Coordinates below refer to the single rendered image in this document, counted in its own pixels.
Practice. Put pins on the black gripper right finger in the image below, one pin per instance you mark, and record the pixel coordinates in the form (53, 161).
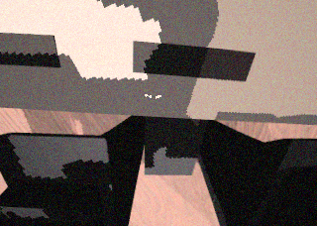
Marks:
(243, 174)

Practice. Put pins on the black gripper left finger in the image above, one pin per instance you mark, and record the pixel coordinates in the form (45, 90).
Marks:
(110, 161)

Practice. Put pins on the black two-prong plug charger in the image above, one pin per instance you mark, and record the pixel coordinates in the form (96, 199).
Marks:
(172, 145)

